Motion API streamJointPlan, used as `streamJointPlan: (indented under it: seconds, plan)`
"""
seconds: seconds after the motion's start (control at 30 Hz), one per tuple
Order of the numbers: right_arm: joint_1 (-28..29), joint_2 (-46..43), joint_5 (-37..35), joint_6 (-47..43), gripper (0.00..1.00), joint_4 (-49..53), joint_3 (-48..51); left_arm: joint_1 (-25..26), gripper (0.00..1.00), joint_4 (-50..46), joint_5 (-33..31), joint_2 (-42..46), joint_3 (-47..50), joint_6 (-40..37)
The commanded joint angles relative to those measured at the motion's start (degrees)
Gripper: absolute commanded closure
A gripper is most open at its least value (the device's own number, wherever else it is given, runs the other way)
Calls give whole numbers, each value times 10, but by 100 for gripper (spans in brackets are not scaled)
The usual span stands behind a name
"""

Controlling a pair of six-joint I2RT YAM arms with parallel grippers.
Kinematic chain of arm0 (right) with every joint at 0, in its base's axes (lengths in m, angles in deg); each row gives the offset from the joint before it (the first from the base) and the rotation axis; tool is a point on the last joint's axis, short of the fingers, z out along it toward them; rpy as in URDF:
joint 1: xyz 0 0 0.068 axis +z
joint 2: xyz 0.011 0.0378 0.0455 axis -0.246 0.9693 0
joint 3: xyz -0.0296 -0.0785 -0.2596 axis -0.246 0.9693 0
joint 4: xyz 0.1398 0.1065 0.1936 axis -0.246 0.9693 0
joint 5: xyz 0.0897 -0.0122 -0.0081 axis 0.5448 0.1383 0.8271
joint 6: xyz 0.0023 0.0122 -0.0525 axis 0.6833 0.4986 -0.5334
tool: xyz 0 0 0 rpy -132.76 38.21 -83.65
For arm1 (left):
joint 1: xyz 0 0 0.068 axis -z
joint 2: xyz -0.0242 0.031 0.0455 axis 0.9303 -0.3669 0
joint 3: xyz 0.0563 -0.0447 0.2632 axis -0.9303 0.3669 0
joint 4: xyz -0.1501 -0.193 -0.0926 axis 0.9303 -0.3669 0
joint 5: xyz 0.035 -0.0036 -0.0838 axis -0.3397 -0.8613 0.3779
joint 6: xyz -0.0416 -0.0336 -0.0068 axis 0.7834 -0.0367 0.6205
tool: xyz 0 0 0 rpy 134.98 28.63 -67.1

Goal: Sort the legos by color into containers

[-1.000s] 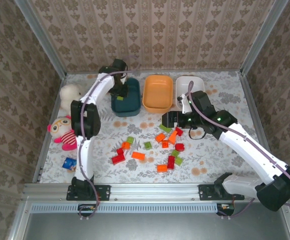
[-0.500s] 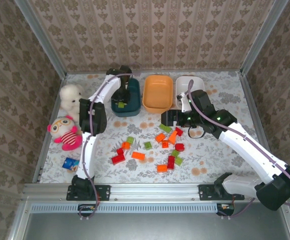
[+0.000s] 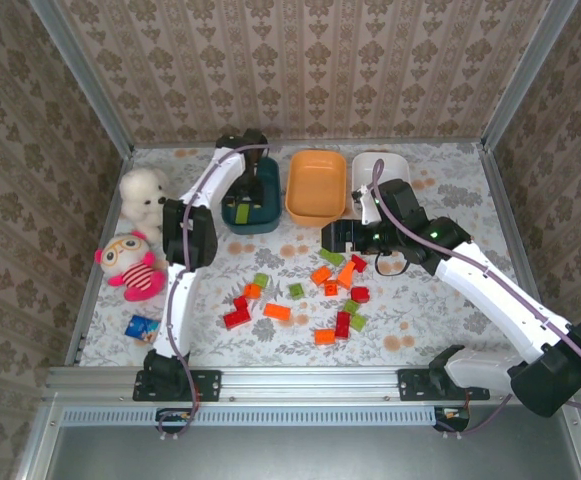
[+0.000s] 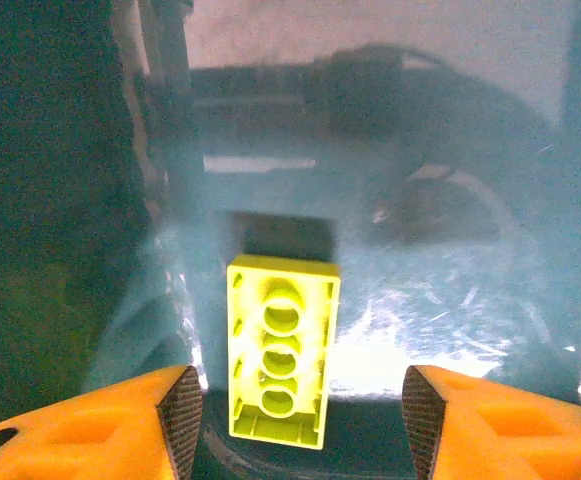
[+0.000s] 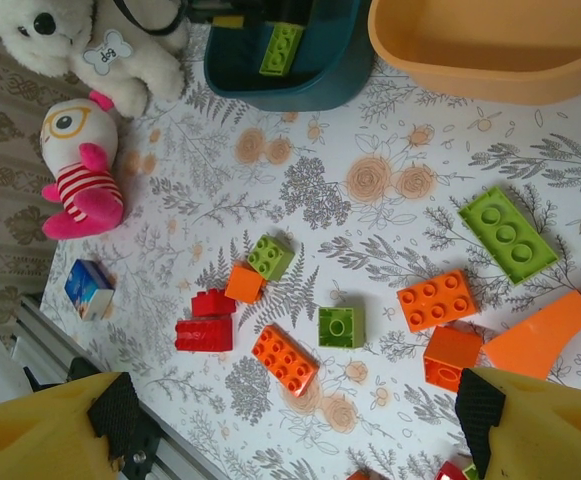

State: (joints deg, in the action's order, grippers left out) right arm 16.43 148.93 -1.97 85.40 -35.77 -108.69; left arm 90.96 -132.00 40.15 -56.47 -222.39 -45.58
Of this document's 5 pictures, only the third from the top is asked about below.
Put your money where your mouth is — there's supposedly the white teddy bear plush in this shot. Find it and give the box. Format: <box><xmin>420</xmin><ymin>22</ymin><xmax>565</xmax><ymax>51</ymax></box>
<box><xmin>118</xmin><ymin>167</ymin><xmax>171</xmax><ymax>244</ymax></box>

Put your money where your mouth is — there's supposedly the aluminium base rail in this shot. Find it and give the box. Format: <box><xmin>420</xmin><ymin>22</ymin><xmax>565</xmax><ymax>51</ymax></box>
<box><xmin>43</xmin><ymin>364</ymin><xmax>516</xmax><ymax>405</ymax></box>

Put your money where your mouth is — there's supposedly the pink striped plush doll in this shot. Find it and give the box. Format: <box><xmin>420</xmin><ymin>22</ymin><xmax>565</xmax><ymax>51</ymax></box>
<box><xmin>93</xmin><ymin>230</ymin><xmax>169</xmax><ymax>303</ymax></box>

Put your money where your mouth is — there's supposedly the aluminium rear table rail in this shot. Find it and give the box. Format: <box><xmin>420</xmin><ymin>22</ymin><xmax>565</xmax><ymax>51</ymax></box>
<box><xmin>132</xmin><ymin>140</ymin><xmax>486</xmax><ymax>150</ymax></box>

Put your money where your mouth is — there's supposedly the orange plastic container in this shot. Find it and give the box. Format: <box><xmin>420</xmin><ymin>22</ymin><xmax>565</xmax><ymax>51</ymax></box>
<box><xmin>284</xmin><ymin>148</ymin><xmax>348</xmax><ymax>229</ymax></box>

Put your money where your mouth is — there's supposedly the grey slotted cable duct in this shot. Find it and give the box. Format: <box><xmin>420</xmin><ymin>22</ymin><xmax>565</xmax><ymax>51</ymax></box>
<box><xmin>59</xmin><ymin>405</ymin><xmax>439</xmax><ymax>427</ymax></box>

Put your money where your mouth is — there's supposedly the orange sloped lego brick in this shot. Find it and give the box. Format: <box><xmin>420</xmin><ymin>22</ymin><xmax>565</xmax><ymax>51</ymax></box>
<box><xmin>335</xmin><ymin>259</ymin><xmax>357</xmax><ymax>289</ymax></box>

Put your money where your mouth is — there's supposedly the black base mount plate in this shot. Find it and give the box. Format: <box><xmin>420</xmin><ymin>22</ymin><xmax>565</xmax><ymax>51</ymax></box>
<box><xmin>133</xmin><ymin>368</ymin><xmax>222</xmax><ymax>403</ymax></box>
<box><xmin>397</xmin><ymin>368</ymin><xmax>491</xmax><ymax>403</ymax></box>

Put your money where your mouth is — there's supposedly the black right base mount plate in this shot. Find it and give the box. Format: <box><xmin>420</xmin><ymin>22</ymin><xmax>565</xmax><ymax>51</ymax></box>
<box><xmin>397</xmin><ymin>368</ymin><xmax>491</xmax><ymax>403</ymax></box>

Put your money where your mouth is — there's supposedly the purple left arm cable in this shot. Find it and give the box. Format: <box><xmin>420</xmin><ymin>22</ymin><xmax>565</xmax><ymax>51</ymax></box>
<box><xmin>157</xmin><ymin>143</ymin><xmax>271</xmax><ymax>444</ymax></box>

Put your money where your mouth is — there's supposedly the small blue carton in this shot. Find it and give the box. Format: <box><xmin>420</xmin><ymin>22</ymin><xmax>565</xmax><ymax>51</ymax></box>
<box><xmin>123</xmin><ymin>314</ymin><xmax>164</xmax><ymax>345</ymax></box>

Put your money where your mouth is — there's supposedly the aluminium upright frame post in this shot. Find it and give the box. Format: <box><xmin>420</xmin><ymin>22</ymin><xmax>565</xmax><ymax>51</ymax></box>
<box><xmin>28</xmin><ymin>0</ymin><xmax>136</xmax><ymax>157</ymax></box>
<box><xmin>480</xmin><ymin>0</ymin><xmax>580</xmax><ymax>151</ymax></box>

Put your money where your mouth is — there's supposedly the teal plastic container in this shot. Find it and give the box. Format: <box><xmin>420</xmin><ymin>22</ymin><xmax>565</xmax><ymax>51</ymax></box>
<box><xmin>219</xmin><ymin>157</ymin><xmax>284</xmax><ymax>235</ymax></box>

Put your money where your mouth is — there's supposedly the white plastic container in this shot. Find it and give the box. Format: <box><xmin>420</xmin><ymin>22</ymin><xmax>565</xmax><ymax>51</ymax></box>
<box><xmin>350</xmin><ymin>151</ymin><xmax>412</xmax><ymax>221</ymax></box>

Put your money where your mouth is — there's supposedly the thin black right gripper cable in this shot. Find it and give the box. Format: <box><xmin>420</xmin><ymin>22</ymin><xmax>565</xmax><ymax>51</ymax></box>
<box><xmin>373</xmin><ymin>248</ymin><xmax>414</xmax><ymax>277</ymax></box>

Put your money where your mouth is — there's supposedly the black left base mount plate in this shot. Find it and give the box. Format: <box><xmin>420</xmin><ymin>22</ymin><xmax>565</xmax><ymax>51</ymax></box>
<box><xmin>133</xmin><ymin>368</ymin><xmax>222</xmax><ymax>403</ymax></box>

